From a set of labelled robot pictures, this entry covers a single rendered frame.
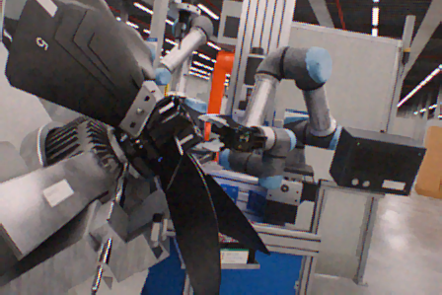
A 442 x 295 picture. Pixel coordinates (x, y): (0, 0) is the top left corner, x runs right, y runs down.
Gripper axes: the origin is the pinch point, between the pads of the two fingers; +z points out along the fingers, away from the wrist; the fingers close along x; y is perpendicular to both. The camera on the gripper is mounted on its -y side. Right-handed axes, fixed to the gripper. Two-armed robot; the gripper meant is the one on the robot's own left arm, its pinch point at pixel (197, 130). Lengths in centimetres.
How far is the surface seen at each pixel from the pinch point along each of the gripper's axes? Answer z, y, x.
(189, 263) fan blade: 20.4, 34.4, 13.6
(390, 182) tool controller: -67, 24, 7
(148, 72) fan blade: 17.5, 1.3, -12.6
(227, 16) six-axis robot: -234, -320, -103
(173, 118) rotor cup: 18.5, 17.5, -5.6
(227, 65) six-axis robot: -250, -315, -36
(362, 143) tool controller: -54, 17, -5
